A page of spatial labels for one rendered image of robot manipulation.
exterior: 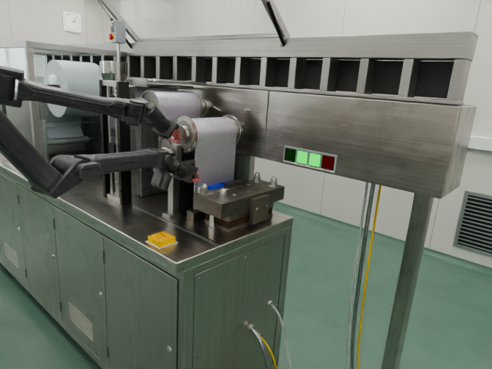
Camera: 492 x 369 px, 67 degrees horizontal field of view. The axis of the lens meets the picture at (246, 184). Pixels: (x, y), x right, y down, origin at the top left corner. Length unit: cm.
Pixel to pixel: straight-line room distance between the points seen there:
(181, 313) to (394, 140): 94
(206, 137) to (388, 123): 69
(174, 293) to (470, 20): 320
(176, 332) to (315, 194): 316
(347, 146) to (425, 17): 254
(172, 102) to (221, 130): 27
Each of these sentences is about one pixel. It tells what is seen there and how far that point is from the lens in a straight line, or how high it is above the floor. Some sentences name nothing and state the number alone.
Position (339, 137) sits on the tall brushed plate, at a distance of 147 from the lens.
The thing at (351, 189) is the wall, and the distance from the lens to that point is 411.
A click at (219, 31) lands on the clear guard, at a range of 189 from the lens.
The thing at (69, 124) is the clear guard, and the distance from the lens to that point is 236.
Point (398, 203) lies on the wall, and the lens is 395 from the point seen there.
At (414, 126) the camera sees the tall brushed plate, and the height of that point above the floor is 136.
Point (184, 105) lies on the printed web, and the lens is 175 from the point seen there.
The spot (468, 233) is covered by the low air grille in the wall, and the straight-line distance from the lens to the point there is 383.
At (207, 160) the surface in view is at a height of 115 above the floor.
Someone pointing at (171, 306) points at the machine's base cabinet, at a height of 70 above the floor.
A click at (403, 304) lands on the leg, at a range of 172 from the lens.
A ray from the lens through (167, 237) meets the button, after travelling 136.
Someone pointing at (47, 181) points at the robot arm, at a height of 121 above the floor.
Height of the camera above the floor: 147
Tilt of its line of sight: 15 degrees down
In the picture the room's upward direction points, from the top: 4 degrees clockwise
